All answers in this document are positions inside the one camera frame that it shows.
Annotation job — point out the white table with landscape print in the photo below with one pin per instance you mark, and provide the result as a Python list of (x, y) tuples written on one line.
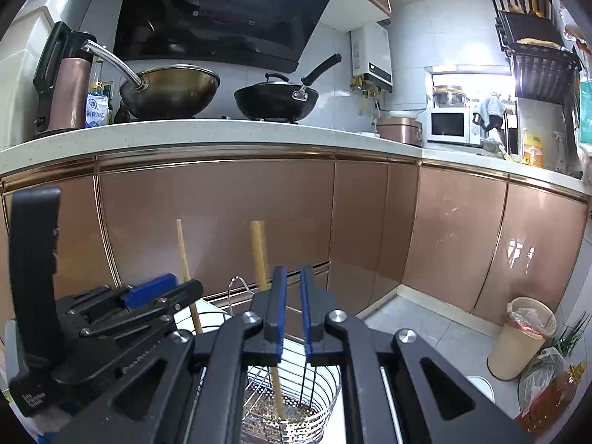
[(482, 387)]

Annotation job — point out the light blue towel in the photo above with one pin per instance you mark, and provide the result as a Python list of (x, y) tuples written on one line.
[(490, 107)]

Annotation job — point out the dark bottle with green label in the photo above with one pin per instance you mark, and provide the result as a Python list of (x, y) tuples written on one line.
[(108, 91)]

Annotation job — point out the black frying pan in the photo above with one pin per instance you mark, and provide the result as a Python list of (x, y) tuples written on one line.
[(273, 101)]

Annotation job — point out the wooden chopstick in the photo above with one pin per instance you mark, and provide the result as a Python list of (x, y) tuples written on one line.
[(259, 259), (183, 259)]

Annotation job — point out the copper base cabinets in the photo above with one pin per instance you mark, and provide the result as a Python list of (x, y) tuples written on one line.
[(208, 203)]

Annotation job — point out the white water heater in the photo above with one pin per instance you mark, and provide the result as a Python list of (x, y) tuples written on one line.
[(372, 51)]

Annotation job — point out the white speckled countertop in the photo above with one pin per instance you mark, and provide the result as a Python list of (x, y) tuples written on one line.
[(231, 134)]

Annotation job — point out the dark sauce bottle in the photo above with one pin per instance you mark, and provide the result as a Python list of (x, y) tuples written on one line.
[(123, 113)]

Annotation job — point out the blue and white salt bag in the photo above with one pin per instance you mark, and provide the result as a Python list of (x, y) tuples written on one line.
[(98, 113)]

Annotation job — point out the green onions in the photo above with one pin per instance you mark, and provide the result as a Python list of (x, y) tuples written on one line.
[(571, 335)]

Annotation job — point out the yellow detergent bottle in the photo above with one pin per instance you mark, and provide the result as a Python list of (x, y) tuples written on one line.
[(533, 150)]

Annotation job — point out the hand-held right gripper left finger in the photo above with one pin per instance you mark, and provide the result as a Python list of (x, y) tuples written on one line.
[(279, 314)]

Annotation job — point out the stainless steel pot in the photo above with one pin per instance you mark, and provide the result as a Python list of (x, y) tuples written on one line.
[(448, 97)]

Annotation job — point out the black wall rack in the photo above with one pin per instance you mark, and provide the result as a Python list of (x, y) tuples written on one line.
[(541, 74)]

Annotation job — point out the black range hood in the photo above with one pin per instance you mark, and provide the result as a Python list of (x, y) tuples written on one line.
[(222, 9)]

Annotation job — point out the white microwave oven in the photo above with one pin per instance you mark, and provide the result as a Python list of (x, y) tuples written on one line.
[(446, 125)]

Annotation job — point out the clear oil bottle yellow cap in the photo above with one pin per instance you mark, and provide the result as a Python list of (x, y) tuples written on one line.
[(98, 78)]

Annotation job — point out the copper rice cooker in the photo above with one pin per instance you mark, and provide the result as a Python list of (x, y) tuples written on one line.
[(400, 132)]

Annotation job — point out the beige trash bin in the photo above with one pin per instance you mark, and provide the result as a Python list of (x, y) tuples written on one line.
[(513, 351)]

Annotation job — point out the black pan lid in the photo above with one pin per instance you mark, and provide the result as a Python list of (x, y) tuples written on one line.
[(277, 81)]

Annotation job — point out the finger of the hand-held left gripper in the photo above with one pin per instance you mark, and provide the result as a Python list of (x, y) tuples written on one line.
[(148, 289), (152, 310)]

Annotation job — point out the large cooking oil bottle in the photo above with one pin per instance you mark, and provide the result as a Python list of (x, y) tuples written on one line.
[(550, 397)]

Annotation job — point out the clear plastic bag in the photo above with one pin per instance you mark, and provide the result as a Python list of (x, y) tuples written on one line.
[(539, 365)]

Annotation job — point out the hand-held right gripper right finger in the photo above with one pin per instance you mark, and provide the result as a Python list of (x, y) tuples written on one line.
[(305, 314)]

